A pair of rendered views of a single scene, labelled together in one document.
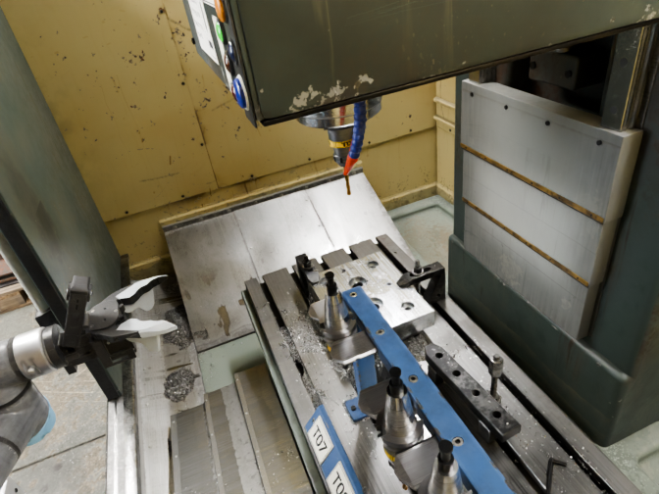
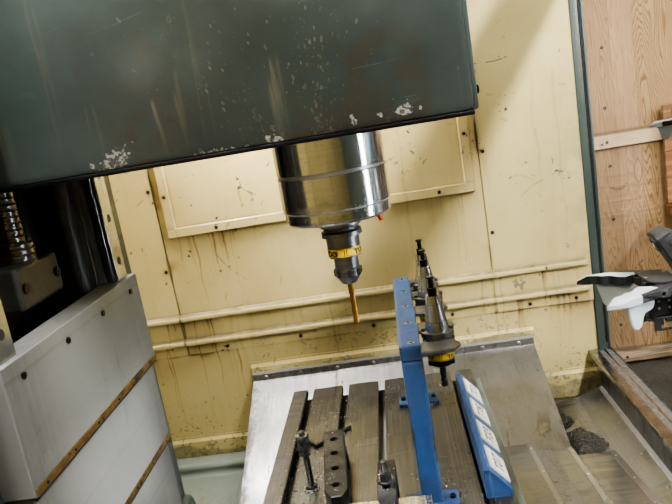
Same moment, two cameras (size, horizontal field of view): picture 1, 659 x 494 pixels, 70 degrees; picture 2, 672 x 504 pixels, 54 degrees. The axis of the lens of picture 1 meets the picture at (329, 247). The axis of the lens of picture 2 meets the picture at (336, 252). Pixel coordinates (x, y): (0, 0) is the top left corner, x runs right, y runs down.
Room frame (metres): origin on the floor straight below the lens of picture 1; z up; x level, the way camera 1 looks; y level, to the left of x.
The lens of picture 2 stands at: (1.75, 0.29, 1.66)
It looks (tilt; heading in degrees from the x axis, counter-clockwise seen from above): 12 degrees down; 202
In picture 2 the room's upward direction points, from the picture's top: 10 degrees counter-clockwise
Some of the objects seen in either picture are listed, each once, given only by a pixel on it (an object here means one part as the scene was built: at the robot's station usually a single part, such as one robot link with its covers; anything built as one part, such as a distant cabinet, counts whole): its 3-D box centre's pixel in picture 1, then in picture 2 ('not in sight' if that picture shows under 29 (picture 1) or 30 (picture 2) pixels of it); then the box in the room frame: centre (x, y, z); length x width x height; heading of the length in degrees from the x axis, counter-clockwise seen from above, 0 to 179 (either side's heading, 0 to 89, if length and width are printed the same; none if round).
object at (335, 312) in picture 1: (334, 306); (434, 311); (0.59, 0.01, 1.26); 0.04 x 0.04 x 0.07
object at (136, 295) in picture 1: (146, 296); (634, 311); (0.68, 0.34, 1.28); 0.09 x 0.03 x 0.06; 143
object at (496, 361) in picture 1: (494, 376); (306, 459); (0.63, -0.30, 0.96); 0.03 x 0.03 x 0.13
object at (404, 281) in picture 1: (420, 281); not in sight; (0.96, -0.22, 0.97); 0.13 x 0.03 x 0.15; 106
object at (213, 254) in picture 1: (296, 259); not in sight; (1.47, 0.13, 0.75); 0.89 x 0.67 x 0.26; 106
